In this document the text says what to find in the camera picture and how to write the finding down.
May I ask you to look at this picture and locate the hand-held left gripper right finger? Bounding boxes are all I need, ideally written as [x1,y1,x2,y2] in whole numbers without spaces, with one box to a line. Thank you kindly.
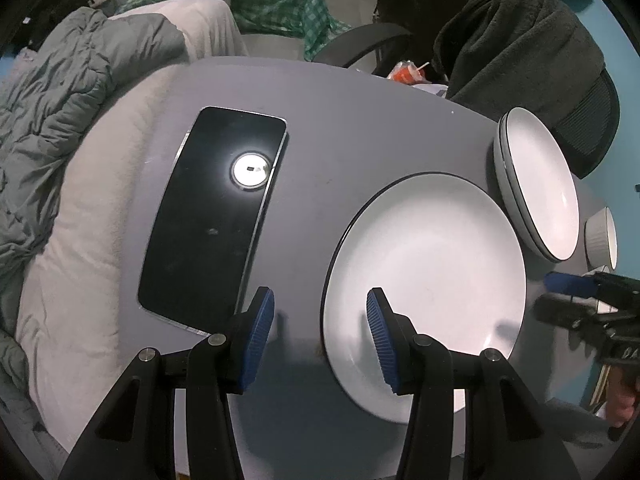
[366,287,583,480]

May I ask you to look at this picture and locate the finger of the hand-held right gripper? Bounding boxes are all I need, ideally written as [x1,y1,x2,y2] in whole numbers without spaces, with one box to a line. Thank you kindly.
[544,271,601,300]
[532,294,608,333]

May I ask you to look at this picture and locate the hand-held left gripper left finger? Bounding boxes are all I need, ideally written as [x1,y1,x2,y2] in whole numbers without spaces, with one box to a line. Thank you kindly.
[59,286,276,480]

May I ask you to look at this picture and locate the white plate black rim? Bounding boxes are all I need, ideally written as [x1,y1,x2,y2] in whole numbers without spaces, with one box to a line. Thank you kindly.
[322,172,527,425]

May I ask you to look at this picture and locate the white bowl black rim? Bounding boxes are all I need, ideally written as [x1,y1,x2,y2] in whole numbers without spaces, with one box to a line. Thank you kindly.
[493,115,551,261]
[497,107,581,263]

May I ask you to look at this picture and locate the person's right hand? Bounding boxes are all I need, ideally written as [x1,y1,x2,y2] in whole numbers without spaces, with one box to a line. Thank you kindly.
[605,375,638,430]

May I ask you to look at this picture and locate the small white ribbed bowl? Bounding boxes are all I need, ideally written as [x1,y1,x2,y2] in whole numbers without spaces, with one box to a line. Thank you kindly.
[584,206,619,270]

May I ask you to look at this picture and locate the wooden slats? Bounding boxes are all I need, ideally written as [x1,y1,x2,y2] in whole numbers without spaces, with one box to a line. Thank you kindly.
[592,360,613,411]

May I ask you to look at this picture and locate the black office chair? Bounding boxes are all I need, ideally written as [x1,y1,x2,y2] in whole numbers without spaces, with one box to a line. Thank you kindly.
[312,22,621,181]

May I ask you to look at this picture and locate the dark grey towel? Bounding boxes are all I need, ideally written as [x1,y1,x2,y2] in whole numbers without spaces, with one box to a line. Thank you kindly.
[432,0,608,133]

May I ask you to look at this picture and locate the orange snack packet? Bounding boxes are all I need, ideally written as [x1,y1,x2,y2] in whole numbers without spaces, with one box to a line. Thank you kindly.
[387,60,433,86]

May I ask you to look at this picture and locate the grey comforter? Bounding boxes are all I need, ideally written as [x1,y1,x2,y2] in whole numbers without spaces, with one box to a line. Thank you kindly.
[0,7,188,461]

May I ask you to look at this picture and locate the green checkered cloth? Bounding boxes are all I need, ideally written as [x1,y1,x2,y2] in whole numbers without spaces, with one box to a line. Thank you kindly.
[117,0,353,61]

